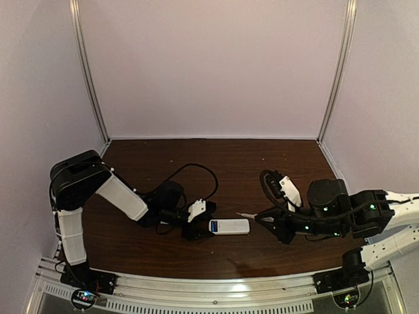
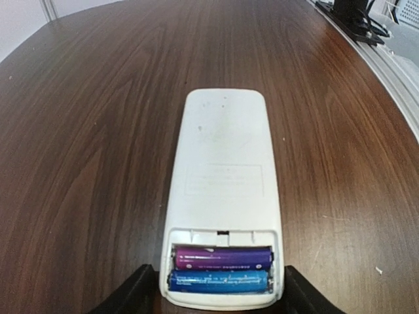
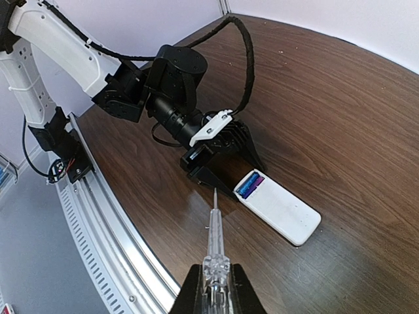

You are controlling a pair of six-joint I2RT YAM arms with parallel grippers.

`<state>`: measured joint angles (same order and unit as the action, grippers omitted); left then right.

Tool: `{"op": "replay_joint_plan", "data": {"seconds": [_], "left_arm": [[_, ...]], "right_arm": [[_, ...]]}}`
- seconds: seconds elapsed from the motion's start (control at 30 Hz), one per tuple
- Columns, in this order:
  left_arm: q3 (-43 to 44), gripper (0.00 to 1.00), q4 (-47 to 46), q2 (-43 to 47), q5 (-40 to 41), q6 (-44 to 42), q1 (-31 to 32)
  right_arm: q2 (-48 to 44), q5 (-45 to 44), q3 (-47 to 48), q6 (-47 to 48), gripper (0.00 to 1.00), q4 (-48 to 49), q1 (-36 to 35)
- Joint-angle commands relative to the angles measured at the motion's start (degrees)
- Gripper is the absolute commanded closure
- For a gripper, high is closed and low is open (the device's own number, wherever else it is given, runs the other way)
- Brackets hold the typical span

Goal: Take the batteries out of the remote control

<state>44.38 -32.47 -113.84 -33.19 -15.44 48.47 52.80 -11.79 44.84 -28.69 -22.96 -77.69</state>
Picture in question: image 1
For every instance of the aluminium corner post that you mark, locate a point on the aluminium corner post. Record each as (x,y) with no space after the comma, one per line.
(344,50)
(74,6)

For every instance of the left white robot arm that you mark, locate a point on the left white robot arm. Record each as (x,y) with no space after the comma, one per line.
(78,181)

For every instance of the clear handle screwdriver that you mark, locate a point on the clear handle screwdriver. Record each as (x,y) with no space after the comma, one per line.
(247,215)

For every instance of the blue battery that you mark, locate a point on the blue battery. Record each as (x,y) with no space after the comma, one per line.
(214,226)

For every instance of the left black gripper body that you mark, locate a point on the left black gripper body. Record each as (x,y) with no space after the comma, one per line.
(195,226)

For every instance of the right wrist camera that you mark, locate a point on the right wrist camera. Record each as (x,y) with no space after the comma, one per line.
(290,194)

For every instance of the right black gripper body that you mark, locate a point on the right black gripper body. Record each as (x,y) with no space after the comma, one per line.
(283,226)

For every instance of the left aluminium corner post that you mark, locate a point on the left aluminium corner post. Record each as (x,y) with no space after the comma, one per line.
(74,6)

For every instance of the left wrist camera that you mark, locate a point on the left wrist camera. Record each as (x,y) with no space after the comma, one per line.
(195,209)

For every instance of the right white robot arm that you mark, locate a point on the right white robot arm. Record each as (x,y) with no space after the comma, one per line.
(332,212)

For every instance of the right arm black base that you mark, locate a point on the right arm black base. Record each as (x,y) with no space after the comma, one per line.
(352,273)

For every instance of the right aluminium corner post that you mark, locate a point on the right aluminium corner post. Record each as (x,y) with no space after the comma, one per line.
(344,50)

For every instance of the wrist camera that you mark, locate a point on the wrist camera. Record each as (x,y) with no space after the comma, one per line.
(290,194)
(195,209)

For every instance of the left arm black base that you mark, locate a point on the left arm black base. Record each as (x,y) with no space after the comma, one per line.
(81,276)

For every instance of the front aluminium rail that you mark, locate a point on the front aluminium rail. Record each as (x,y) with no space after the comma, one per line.
(142,294)

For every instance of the white remote control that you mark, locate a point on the white remote control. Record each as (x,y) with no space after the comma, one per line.
(227,227)

